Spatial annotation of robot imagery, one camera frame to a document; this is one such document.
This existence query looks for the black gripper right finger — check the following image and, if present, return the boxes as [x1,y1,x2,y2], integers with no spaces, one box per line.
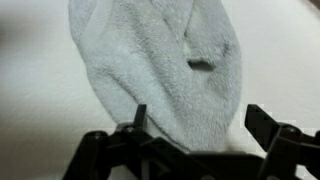
[244,104,320,180]

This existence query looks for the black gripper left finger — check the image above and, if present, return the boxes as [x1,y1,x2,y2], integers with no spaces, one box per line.
[63,104,158,180]

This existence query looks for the white terry towel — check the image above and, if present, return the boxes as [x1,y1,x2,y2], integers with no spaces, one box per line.
[67,0,243,152]

